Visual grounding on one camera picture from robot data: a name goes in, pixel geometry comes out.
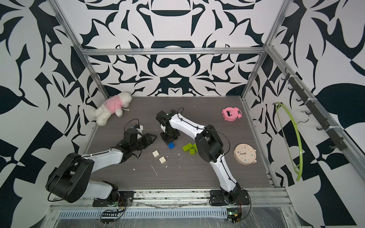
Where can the beige round clock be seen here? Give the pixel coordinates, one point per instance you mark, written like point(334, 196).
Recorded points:
point(245, 154)

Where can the black hook rack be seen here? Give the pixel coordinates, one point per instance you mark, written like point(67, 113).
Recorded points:
point(317, 111)

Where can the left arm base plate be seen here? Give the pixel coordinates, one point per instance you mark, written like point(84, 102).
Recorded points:
point(116, 199)

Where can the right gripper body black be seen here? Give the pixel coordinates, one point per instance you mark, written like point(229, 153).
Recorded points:
point(169, 135)

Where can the green hoop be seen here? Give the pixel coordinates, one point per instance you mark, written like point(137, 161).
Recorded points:
point(298, 169)

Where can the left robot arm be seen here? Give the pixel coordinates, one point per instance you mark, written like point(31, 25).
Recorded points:
point(71, 180)

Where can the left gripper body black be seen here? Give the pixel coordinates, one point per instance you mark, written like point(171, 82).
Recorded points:
point(141, 143)

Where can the green L-shaped lego brick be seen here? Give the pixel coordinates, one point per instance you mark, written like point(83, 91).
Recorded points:
point(191, 148)

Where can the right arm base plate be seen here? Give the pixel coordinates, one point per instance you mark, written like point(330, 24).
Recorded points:
point(222, 198)

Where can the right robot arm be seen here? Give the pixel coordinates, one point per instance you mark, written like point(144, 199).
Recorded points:
point(209, 146)

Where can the pink alarm clock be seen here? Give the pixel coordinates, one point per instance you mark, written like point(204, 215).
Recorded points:
point(231, 114)

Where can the white plush toy pink shirt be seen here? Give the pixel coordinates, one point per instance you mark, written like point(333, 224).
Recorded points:
point(114, 105)

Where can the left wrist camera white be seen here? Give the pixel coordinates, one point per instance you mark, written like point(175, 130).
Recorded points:
point(139, 129)

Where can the dark blue lego brick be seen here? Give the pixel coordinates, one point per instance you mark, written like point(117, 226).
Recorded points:
point(171, 145)

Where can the white lego brick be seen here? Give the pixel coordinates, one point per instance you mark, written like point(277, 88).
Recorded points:
point(155, 154)
point(162, 160)

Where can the aluminium front rail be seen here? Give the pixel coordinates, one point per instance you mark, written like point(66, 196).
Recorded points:
point(199, 198)

